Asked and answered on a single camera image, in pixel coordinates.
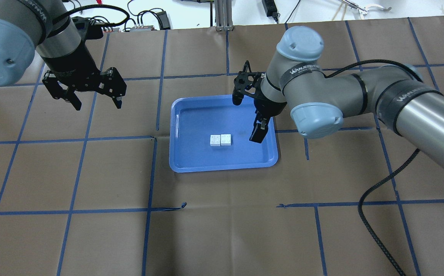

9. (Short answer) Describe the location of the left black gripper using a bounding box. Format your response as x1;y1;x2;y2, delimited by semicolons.
42;41;127;111

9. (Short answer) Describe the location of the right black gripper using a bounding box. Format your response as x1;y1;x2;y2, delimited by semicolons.
232;61;287;144

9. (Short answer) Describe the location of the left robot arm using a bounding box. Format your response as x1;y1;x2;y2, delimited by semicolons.
0;0;130;110

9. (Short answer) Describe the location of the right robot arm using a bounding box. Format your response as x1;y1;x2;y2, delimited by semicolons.
232;26;444;169

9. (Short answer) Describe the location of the blue plastic tray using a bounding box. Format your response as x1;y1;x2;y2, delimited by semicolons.
169;95;279;173

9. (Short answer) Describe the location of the black power adapter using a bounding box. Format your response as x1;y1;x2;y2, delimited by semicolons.
261;0;279;18

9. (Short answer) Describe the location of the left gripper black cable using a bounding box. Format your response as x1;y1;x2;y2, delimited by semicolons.
51;4;130;29

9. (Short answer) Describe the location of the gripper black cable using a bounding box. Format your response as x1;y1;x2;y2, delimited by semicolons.
323;59;421;276
51;4;130;29

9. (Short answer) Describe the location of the aluminium frame post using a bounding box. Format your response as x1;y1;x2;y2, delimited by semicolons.
214;0;234;33

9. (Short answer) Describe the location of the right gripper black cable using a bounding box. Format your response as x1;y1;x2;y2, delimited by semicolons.
323;59;421;276

